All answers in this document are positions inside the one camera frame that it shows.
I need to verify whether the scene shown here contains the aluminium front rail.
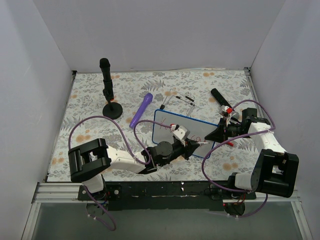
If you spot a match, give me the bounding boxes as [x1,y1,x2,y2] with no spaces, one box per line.
[32,181,298,203]

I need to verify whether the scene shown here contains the black wire whiteboard stand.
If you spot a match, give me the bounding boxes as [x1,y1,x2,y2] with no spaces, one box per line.
[159,90,196,115]

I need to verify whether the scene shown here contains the red white marker pen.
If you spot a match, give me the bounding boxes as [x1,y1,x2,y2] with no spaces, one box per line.
[196,141,209,146]

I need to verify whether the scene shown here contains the black round microphone stand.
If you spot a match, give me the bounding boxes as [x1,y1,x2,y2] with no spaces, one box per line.
[102,99,123,120]

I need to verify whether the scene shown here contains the blue framed whiteboard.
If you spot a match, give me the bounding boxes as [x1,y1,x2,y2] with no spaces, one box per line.
[152,109,218,158]

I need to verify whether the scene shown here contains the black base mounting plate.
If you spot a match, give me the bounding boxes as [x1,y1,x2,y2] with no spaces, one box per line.
[92,180,256,211]

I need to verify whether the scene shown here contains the black microphone on stand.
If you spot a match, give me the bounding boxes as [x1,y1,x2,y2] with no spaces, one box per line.
[99,58,114,101]

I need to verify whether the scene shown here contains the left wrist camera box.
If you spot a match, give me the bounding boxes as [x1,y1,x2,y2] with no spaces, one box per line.
[170,124,190,146]

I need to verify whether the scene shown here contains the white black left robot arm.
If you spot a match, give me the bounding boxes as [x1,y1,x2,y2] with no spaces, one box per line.
[68,138,200,200]

